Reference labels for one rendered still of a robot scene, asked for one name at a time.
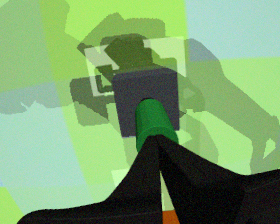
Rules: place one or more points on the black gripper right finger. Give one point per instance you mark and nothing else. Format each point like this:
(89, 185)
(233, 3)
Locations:
(203, 192)

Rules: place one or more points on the green cylinder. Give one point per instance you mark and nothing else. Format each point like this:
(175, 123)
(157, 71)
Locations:
(151, 119)

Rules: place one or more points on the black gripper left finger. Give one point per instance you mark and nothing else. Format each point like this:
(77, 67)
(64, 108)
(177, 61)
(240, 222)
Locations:
(137, 199)

